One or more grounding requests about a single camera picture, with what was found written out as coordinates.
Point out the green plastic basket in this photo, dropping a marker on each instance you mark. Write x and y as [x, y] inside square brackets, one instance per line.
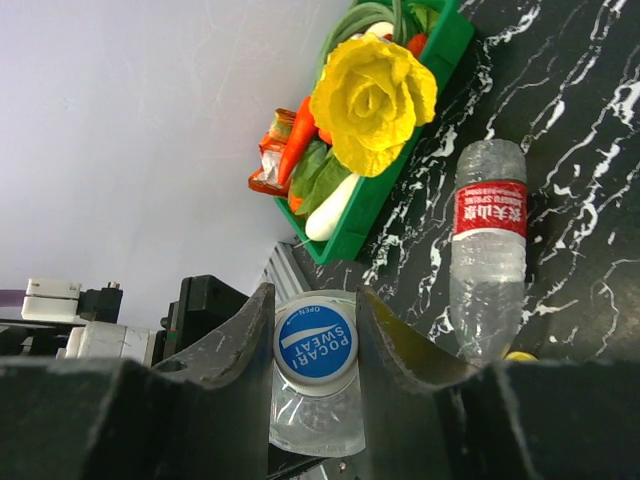
[444, 49]

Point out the red cap water bottle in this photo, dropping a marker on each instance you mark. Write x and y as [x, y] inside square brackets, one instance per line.
[488, 249]

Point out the clear bottle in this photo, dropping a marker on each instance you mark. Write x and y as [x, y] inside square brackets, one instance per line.
[316, 396]

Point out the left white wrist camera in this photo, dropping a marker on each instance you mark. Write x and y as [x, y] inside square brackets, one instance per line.
[92, 317]

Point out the yellow toy cabbage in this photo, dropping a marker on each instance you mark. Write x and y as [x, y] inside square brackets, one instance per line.
[371, 96]

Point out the colourful snack packet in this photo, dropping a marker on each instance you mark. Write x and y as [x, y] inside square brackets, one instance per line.
[271, 148]

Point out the orange toy carrot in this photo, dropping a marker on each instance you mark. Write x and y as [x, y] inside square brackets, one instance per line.
[417, 44]
[303, 131]

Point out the green toy leafy vegetable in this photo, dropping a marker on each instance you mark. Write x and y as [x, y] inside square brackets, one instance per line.
[315, 178]

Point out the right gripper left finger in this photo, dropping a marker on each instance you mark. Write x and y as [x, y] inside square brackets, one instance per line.
[201, 414]

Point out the yellow bottle cap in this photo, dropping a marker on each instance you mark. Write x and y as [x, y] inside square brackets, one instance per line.
[520, 356]

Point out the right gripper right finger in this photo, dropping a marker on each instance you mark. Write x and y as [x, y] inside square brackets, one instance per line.
[430, 415]

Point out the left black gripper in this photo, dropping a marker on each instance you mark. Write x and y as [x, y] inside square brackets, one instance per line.
[204, 303]

